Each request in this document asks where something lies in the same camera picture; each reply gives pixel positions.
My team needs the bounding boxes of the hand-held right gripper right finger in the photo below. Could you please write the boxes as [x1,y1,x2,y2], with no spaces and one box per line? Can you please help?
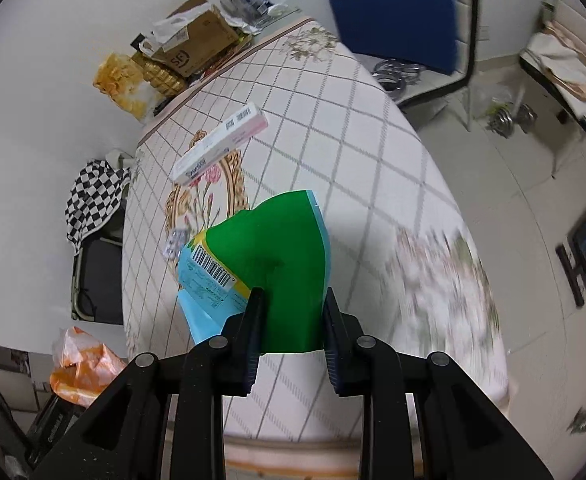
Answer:
[322,287,554,480]

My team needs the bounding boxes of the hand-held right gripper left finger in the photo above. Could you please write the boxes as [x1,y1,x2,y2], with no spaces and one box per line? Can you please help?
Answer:
[33,287,267,480]

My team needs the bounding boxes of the orange plastic bag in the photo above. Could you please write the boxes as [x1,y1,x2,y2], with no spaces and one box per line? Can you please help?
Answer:
[50,326,127,408]

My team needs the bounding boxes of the green and blue packet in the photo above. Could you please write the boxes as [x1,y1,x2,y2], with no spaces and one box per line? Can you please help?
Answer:
[176,189,333,354]

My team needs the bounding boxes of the silver pill blister pack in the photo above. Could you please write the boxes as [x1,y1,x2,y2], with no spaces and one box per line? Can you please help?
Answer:
[164,229,190,261]

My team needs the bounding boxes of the folded black chair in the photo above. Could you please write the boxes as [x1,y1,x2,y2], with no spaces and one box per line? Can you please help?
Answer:
[71,204,125,327]

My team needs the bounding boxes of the table with patterned tablecloth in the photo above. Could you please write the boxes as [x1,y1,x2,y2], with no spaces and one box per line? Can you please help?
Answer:
[121,15,510,457]

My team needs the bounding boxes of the long white pink box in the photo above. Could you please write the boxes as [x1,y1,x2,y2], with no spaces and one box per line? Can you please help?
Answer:
[170,103,269,185]

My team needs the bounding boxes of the black white checkered cloth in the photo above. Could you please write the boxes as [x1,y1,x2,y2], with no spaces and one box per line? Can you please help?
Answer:
[67,158,132,257]

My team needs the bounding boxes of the gold bottle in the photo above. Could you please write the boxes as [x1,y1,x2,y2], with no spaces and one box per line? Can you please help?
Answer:
[132,52,187,97]

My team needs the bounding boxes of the chrome dumbbell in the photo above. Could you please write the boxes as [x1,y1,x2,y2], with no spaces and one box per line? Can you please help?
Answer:
[488,102,538,137]

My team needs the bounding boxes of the yellow snack bag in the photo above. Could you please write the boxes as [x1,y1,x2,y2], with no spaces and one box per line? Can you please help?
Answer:
[92,53,157,122]

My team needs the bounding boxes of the brown cardboard box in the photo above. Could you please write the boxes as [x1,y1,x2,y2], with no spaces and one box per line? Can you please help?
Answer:
[150,0,242,78]

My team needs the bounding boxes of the white plastic bag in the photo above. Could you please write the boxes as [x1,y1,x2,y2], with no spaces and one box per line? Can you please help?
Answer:
[145,12,215,52]

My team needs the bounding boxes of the blue cushion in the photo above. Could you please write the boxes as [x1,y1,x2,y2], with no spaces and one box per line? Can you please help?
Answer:
[325,0,458,74]

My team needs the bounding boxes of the chair with beige cloth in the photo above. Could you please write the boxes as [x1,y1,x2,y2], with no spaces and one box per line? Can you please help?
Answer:
[517,0,586,177]

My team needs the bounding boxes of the beige cloth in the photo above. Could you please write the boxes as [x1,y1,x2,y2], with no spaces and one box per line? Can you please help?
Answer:
[523,20,586,111]

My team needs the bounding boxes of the coiled grey cables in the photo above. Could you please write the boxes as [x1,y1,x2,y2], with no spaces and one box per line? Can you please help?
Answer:
[372,58,422,94]

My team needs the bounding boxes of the white chair with black frame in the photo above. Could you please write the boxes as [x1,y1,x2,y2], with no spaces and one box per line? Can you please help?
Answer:
[373,0,480,132]

